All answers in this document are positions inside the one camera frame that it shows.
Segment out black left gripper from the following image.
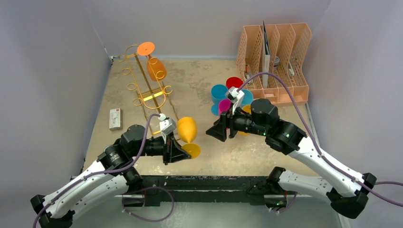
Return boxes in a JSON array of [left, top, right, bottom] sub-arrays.
[[132, 131, 191, 165]]

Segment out magenta wine glass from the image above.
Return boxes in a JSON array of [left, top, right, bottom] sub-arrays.
[[218, 99, 232, 114]]

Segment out yellow wine glass back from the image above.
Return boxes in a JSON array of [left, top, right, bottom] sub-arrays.
[[177, 117, 201, 159]]

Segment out yellow wine glass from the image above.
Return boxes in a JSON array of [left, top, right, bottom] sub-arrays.
[[238, 104, 251, 136], [177, 117, 201, 159]]

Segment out light blue wine glass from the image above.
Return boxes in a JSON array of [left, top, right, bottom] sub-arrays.
[[241, 89, 254, 107]]

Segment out red wine glass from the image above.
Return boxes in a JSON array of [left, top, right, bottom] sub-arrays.
[[225, 76, 243, 89]]

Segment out orange wine glass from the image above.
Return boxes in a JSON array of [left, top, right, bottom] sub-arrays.
[[137, 41, 167, 81]]

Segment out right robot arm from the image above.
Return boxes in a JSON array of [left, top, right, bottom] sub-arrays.
[[206, 99, 376, 219]]

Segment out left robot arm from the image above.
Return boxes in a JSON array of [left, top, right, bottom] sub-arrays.
[[30, 124, 194, 228]]

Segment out white stapler box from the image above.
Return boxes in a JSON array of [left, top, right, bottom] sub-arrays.
[[109, 108, 123, 131]]

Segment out dark folder in organizer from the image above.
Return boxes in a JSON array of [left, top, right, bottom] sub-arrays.
[[262, 21, 270, 88]]

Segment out peach plastic file organizer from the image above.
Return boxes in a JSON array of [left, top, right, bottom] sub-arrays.
[[236, 23, 312, 106]]

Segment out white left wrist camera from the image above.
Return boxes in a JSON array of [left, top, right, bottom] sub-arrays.
[[158, 114, 177, 142]]

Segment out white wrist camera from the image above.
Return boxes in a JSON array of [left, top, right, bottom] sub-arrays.
[[225, 86, 245, 114], [158, 114, 177, 142]]

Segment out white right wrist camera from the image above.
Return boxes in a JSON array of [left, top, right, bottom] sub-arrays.
[[225, 86, 245, 114]]

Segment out gold wire wine glass rack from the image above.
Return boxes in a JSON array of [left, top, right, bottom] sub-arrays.
[[117, 44, 179, 121]]

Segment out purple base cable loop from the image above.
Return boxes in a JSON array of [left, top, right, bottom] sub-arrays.
[[122, 186, 175, 223]]

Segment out aluminium frame rail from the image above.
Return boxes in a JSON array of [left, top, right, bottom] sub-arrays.
[[64, 175, 344, 199]]

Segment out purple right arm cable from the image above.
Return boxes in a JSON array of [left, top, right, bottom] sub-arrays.
[[238, 72, 403, 215]]

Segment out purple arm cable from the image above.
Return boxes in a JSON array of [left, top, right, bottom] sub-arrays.
[[238, 72, 403, 215], [31, 114, 161, 228]]

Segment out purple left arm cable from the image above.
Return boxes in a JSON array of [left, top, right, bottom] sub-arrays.
[[31, 114, 161, 228]]

